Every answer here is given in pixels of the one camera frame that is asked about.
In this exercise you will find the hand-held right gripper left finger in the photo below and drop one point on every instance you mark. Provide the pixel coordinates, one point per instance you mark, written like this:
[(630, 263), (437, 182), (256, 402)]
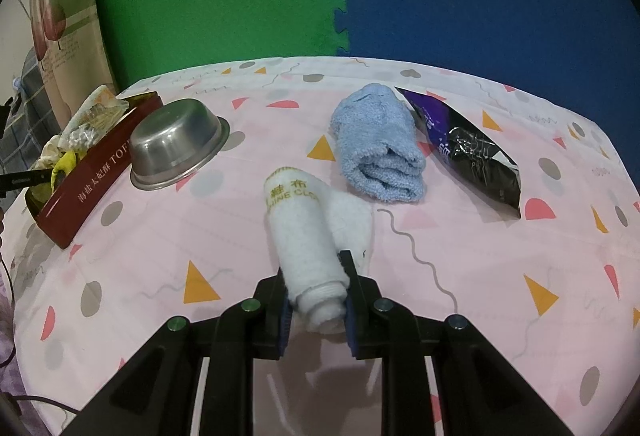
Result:
[(285, 316)]

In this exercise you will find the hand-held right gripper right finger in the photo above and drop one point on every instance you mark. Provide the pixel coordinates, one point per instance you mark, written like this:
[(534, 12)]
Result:
[(350, 316)]

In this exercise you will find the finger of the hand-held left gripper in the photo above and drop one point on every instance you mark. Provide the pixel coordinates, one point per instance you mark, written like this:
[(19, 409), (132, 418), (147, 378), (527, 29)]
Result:
[(25, 179)]

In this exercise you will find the cream cloth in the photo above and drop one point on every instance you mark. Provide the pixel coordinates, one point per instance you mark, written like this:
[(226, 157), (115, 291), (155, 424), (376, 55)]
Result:
[(49, 156)]

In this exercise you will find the yellow cloth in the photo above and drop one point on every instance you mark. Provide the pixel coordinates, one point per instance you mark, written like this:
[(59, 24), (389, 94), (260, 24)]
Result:
[(65, 164)]

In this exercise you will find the dark red box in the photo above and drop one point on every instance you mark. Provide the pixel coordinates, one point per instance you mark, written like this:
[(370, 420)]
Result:
[(85, 201)]

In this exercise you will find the white towel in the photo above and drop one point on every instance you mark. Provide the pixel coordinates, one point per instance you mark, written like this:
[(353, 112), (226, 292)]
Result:
[(305, 236)]

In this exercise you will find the plaid cloth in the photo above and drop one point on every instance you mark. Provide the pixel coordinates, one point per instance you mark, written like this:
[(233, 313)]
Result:
[(25, 86)]

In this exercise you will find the steel bowl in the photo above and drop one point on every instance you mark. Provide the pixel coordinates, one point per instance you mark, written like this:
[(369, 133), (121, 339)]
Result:
[(170, 141)]

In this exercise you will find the pink patterned tablecloth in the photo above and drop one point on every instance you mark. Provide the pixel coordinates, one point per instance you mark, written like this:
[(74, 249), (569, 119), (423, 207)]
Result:
[(500, 291)]

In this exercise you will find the purple cloth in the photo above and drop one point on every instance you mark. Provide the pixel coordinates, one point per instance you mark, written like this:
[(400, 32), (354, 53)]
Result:
[(7, 341)]

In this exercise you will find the light blue towel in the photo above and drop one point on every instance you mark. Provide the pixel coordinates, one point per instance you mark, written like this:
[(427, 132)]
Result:
[(375, 141)]

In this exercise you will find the black purple foil packet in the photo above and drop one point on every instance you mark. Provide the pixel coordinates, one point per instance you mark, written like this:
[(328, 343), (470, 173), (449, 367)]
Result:
[(470, 151)]

